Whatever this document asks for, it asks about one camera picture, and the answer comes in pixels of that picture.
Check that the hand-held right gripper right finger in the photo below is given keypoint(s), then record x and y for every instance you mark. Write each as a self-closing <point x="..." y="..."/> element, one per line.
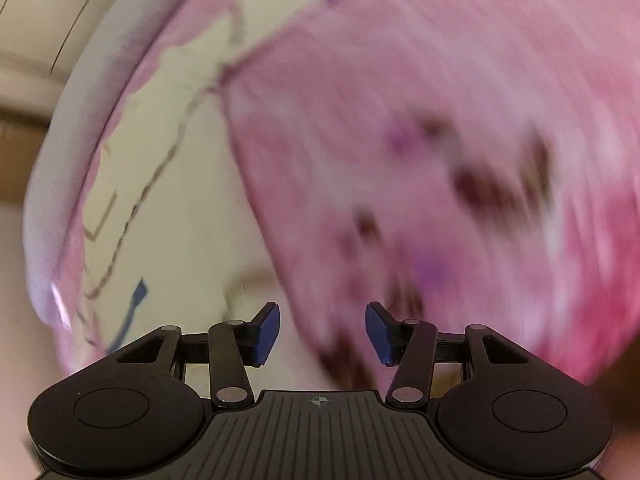
<point x="379" y="332"/>

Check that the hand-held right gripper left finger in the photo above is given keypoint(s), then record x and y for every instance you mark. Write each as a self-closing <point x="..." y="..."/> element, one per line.
<point x="265" y="334"/>

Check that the cream white towel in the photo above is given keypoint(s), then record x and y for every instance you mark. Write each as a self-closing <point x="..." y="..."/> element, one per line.
<point x="200" y="200"/>

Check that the pink floral blanket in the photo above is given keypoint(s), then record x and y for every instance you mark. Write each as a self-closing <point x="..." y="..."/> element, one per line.
<point x="425" y="85"/>

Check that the cream wardrobe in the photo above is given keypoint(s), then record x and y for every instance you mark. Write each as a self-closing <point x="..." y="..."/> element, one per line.
<point x="40" y="10"/>

